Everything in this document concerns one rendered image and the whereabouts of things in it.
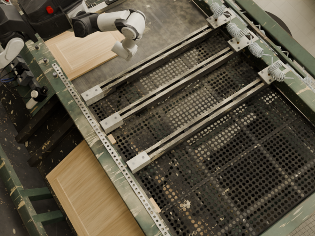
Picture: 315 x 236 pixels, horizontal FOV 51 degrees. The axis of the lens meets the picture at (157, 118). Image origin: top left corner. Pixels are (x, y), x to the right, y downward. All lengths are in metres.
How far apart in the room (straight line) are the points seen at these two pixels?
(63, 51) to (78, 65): 0.16
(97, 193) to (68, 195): 0.24
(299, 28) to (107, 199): 5.77
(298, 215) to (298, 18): 5.64
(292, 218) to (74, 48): 1.72
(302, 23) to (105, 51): 5.41
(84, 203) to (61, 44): 1.09
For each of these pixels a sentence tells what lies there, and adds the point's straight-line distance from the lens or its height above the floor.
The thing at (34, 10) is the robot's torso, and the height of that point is 1.18.
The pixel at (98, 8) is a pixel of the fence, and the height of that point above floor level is 1.30.
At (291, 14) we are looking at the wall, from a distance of 7.26.
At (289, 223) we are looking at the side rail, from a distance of 1.95.
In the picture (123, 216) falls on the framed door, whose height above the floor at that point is 0.61.
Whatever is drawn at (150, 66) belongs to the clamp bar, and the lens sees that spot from 2.18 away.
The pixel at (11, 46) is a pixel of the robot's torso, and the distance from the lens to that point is 1.92.
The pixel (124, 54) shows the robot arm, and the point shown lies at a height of 1.32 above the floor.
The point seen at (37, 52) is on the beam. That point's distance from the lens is 2.38.
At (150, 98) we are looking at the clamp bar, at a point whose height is 1.21.
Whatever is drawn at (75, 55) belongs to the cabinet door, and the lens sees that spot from 2.34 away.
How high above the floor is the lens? 1.67
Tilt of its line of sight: 14 degrees down
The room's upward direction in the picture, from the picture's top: 47 degrees clockwise
